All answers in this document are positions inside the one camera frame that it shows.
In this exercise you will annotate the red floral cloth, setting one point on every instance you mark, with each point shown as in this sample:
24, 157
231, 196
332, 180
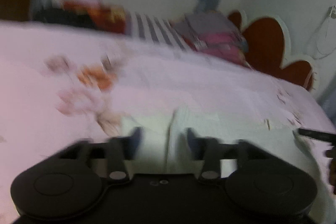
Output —
102, 15

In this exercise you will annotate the grey striped pillow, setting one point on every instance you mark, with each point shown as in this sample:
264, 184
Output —
157, 29

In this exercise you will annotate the pile of folded clothes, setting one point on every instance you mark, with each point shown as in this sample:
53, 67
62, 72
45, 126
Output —
215, 37

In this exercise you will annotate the red and white headboard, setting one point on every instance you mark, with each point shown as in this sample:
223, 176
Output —
265, 43

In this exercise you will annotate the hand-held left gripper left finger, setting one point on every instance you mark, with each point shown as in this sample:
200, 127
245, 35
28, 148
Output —
135, 138

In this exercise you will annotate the white knit sweater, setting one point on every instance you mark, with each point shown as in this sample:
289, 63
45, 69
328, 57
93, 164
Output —
223, 124

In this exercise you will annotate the pink floral bed sheet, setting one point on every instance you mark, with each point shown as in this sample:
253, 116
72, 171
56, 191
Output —
52, 108

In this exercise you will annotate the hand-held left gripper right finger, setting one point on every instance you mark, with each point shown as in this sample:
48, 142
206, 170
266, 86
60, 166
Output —
193, 140

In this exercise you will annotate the black cloth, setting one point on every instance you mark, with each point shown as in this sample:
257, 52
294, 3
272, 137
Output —
59, 18

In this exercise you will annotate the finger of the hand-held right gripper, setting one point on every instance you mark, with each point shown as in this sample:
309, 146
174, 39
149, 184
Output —
319, 135

